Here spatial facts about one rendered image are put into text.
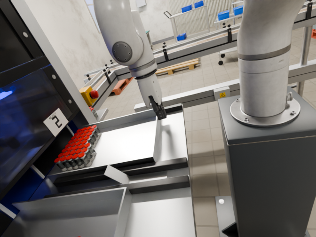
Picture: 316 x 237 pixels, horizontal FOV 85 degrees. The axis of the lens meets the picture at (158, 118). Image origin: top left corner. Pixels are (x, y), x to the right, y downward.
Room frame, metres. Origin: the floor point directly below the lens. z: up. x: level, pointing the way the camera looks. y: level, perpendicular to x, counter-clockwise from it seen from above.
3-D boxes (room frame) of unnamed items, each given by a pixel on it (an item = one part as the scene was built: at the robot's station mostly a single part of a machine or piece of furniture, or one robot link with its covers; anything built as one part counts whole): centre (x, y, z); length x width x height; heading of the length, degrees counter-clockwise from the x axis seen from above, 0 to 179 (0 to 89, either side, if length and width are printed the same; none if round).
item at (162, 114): (0.51, -0.01, 0.93); 0.03 x 0.03 x 0.07; 75
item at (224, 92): (1.23, -0.57, 0.50); 0.12 x 0.05 x 0.09; 75
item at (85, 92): (0.79, 0.28, 0.99); 0.08 x 0.07 x 0.07; 75
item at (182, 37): (5.38, -1.77, 0.56); 1.20 x 0.70 x 1.13; 72
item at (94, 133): (0.53, 0.26, 0.90); 0.18 x 0.02 x 0.05; 166
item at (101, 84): (1.11, 0.34, 0.92); 0.69 x 0.15 x 0.16; 165
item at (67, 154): (0.54, 0.31, 0.90); 0.18 x 0.02 x 0.05; 166
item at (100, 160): (0.51, 0.18, 0.90); 0.34 x 0.26 x 0.04; 76
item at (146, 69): (0.53, -0.01, 1.09); 0.09 x 0.08 x 0.03; 165
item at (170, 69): (4.03, -0.75, 0.06); 1.26 x 0.87 x 0.11; 70
